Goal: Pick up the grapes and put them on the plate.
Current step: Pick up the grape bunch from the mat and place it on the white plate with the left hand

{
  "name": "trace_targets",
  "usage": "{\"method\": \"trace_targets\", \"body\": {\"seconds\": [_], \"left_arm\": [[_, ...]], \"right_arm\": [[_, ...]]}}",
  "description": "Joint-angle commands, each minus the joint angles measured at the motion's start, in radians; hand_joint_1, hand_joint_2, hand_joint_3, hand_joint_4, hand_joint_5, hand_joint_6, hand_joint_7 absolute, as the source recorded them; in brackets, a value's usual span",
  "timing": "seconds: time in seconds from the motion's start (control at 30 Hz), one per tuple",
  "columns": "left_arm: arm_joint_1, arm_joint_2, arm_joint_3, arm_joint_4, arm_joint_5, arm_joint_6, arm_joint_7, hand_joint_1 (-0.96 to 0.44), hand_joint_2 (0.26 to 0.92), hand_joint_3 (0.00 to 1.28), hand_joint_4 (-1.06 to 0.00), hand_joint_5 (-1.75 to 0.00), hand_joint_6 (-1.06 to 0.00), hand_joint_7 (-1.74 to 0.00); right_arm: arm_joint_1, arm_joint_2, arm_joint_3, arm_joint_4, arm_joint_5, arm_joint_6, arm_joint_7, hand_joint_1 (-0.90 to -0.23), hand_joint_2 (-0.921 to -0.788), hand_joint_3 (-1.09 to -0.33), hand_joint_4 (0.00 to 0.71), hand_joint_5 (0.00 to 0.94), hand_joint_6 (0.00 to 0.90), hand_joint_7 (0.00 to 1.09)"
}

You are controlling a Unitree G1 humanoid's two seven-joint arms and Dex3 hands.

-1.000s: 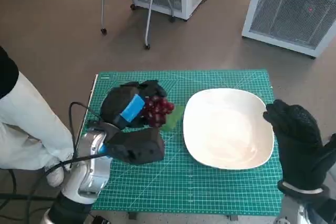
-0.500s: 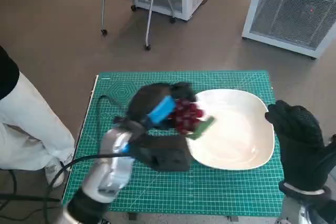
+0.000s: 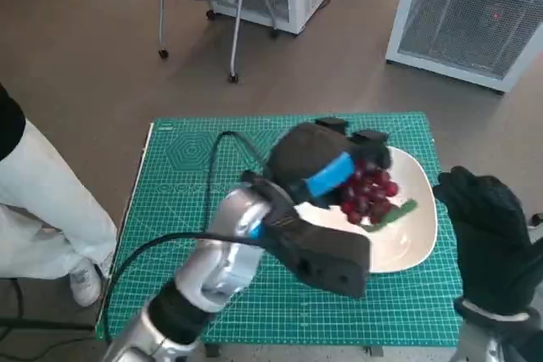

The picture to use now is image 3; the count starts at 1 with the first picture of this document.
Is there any green cutting mat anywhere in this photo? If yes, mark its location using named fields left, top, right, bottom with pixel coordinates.
left=96, top=111, right=463, bottom=346

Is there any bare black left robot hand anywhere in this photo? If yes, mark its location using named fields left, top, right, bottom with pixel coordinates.
left=265, top=117, right=396, bottom=210

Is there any thick black floor cable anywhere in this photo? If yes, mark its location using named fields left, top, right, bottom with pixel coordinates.
left=0, top=279, right=98, bottom=331

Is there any red toy grape bunch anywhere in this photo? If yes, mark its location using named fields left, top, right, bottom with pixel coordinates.
left=339, top=160, right=420, bottom=234

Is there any white square plate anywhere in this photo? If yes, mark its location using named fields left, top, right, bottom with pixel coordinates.
left=292, top=145, right=439, bottom=275

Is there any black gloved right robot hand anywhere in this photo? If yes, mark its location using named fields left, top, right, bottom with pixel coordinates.
left=434, top=165, right=543, bottom=317

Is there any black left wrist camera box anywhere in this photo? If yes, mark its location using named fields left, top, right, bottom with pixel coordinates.
left=259, top=203, right=373, bottom=299

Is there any person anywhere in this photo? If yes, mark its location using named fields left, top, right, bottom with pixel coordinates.
left=0, top=81, right=119, bottom=308

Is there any white cabinet with mesh panel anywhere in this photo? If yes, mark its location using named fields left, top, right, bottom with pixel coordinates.
left=384, top=0, right=543, bottom=94

